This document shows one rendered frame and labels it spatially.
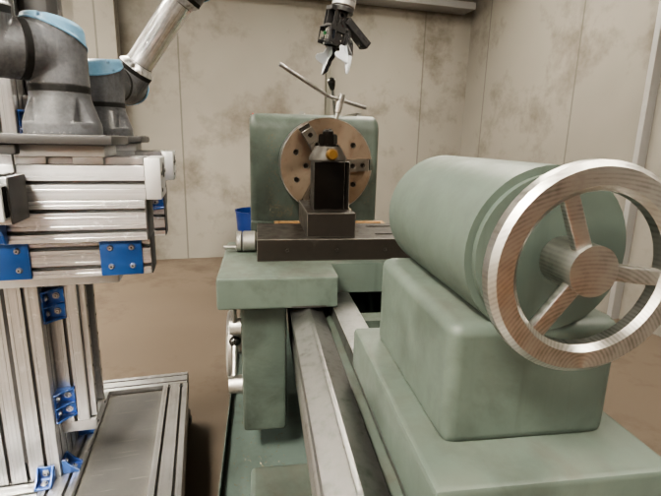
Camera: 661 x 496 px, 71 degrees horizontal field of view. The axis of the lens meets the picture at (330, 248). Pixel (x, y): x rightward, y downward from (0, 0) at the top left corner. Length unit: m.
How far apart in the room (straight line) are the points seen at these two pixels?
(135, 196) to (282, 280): 0.42
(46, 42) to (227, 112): 3.59
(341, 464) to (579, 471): 0.20
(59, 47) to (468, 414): 0.99
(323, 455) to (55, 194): 0.81
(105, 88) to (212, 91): 3.08
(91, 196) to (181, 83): 3.60
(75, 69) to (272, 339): 0.68
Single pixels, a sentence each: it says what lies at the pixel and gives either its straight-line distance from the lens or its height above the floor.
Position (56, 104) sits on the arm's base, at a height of 1.22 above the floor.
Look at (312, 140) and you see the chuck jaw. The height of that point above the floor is 1.16.
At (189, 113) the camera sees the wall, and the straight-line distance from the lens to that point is 4.62.
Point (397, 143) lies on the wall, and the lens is 5.03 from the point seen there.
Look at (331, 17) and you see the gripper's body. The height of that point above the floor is 1.54.
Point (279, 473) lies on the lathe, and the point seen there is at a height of 0.68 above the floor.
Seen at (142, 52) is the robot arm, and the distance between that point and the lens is 1.73.
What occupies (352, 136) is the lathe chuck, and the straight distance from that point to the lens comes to 1.59.
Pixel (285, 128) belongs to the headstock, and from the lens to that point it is 1.72.
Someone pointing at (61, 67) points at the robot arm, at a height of 1.29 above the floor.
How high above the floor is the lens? 1.16
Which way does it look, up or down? 13 degrees down
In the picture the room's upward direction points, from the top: 1 degrees clockwise
